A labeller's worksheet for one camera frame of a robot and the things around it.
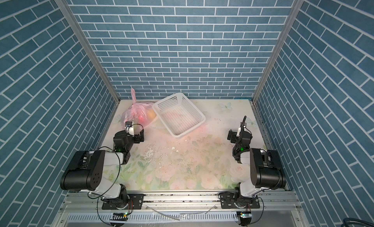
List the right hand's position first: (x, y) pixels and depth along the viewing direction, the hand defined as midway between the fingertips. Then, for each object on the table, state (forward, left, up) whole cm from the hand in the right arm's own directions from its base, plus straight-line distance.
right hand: (240, 131), depth 95 cm
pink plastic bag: (+7, +70, +4) cm, 70 cm away
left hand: (-5, +66, +2) cm, 66 cm away
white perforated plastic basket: (+16, +43, -6) cm, 47 cm away
